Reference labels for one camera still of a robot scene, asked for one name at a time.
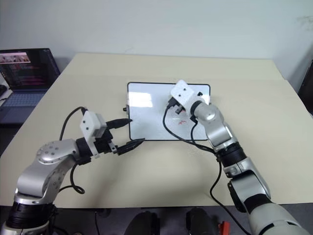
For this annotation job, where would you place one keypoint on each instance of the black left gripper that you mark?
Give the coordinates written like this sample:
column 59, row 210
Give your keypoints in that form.
column 104, row 144

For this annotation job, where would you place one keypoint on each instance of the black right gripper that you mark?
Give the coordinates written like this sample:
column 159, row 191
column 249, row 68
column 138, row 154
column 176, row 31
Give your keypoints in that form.
column 172, row 102

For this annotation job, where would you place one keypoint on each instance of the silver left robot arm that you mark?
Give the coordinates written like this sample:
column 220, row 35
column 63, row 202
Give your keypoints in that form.
column 49, row 151

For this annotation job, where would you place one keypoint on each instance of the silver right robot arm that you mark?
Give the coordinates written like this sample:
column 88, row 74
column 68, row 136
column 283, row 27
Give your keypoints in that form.
column 212, row 117

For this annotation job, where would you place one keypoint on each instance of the black whiteboard side clip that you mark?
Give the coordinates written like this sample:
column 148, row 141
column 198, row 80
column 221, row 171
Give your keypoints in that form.
column 125, row 109

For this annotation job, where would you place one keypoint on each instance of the black-framed whiteboard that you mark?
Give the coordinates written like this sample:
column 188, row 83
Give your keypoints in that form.
column 146, row 117

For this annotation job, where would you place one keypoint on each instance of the open blue laptop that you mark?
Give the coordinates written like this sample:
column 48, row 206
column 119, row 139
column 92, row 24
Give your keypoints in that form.
column 22, row 98

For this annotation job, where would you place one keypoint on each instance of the dark rounded shape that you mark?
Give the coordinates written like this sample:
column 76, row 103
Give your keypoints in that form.
column 200, row 221

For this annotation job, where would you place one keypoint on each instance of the black chair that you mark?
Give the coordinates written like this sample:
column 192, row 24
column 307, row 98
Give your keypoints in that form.
column 306, row 83

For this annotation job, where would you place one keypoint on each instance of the small red object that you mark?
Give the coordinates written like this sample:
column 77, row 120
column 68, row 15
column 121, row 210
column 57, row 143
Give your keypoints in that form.
column 224, row 227

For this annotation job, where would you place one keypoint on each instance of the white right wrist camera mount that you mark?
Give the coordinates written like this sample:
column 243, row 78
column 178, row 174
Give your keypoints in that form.
column 183, row 94

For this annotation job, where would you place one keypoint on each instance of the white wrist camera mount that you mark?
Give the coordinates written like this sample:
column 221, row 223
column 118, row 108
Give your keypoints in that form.
column 89, row 124
column 183, row 94

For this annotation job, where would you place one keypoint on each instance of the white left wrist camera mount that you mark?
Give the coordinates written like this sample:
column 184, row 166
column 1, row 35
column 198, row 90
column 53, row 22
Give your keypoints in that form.
column 89, row 124

